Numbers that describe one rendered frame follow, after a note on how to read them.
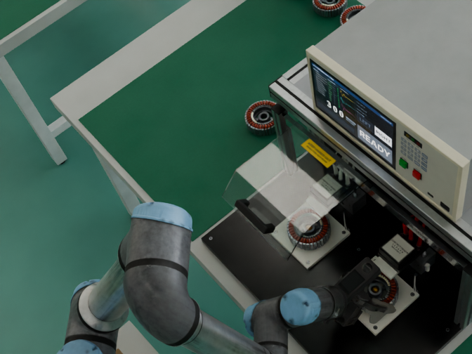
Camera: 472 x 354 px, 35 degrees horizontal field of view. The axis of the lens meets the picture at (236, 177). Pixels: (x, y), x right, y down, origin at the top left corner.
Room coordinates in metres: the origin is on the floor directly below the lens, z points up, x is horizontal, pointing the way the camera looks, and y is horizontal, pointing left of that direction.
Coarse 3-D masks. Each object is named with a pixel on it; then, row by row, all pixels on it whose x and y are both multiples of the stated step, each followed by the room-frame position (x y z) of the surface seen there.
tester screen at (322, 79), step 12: (324, 72) 1.06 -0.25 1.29; (324, 84) 1.06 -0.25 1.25; (336, 84) 1.02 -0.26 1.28; (324, 96) 1.07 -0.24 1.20; (336, 96) 1.03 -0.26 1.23; (348, 96) 0.99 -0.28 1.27; (348, 108) 0.99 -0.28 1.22; (360, 108) 0.96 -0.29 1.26; (372, 108) 0.93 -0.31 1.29; (336, 120) 1.03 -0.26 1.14; (348, 120) 1.00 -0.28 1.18; (372, 120) 0.93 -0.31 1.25; (384, 120) 0.90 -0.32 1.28; (384, 132) 0.90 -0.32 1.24; (384, 144) 0.90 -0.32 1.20
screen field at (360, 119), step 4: (360, 116) 0.96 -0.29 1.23; (360, 120) 0.96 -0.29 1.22; (364, 120) 0.95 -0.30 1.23; (364, 124) 0.95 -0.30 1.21; (368, 124) 0.94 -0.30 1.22; (372, 124) 0.93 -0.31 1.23; (368, 128) 0.94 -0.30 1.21; (372, 128) 0.93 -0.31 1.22; (376, 128) 0.92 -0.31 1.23; (372, 132) 0.93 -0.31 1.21; (376, 132) 0.92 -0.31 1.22; (380, 132) 0.91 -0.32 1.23; (380, 136) 0.91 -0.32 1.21; (384, 136) 0.90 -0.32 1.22; (384, 140) 0.90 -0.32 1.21; (388, 140) 0.89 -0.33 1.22; (388, 144) 0.89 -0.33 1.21
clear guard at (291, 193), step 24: (288, 144) 1.07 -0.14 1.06; (240, 168) 1.04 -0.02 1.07; (264, 168) 1.02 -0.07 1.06; (288, 168) 1.00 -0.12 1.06; (312, 168) 0.98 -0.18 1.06; (336, 168) 0.96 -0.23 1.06; (240, 192) 0.99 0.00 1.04; (264, 192) 0.95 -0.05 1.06; (288, 192) 0.93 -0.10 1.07; (312, 192) 0.92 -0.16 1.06; (336, 192) 0.90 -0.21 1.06; (264, 216) 0.91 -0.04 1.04; (288, 216) 0.87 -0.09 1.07; (312, 216) 0.86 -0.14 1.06; (288, 240) 0.83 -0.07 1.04
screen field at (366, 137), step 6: (360, 126) 0.96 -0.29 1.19; (360, 132) 0.96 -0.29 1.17; (366, 132) 0.95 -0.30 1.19; (360, 138) 0.96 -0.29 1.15; (366, 138) 0.95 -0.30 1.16; (372, 138) 0.93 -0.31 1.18; (372, 144) 0.93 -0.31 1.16; (378, 144) 0.91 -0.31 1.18; (378, 150) 0.91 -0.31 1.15; (384, 150) 0.90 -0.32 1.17; (390, 150) 0.88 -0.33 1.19; (384, 156) 0.90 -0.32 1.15; (390, 156) 0.88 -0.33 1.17; (390, 162) 0.88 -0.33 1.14
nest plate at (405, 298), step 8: (376, 256) 0.85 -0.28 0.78; (400, 280) 0.77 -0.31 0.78; (400, 288) 0.75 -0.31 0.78; (408, 288) 0.75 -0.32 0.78; (400, 296) 0.73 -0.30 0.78; (408, 296) 0.72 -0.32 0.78; (416, 296) 0.72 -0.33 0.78; (400, 304) 0.71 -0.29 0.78; (408, 304) 0.71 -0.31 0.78; (400, 312) 0.69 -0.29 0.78; (360, 320) 0.70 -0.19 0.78; (368, 320) 0.70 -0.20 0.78; (384, 320) 0.68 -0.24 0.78; (392, 320) 0.68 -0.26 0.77; (368, 328) 0.68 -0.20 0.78; (376, 328) 0.67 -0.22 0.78
